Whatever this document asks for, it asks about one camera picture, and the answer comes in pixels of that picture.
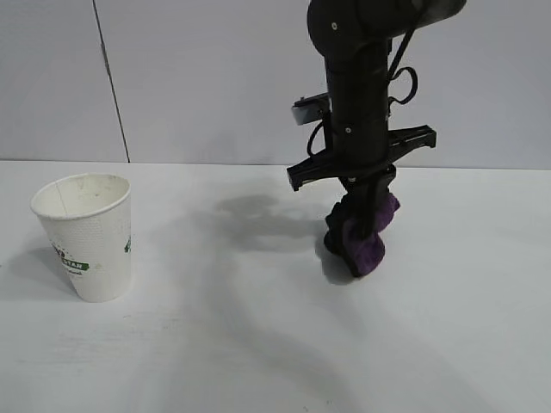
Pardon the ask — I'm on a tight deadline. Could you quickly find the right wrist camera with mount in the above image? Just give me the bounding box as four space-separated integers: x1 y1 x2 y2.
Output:
291 92 333 126

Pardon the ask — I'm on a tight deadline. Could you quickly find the white paper coffee cup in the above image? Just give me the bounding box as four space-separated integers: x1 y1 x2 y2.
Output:
29 173 138 305

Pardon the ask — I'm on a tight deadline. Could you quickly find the purple and black cloth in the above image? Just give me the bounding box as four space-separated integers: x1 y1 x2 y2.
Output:
323 193 402 279

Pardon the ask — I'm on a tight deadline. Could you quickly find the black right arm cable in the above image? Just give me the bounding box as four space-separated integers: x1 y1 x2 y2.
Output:
386 19 421 107

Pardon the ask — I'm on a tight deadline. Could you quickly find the black right camera cable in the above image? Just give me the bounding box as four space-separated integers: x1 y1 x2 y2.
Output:
306 122 333 156

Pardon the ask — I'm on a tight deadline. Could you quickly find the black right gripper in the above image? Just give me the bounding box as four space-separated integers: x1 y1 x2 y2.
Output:
287 120 438 240

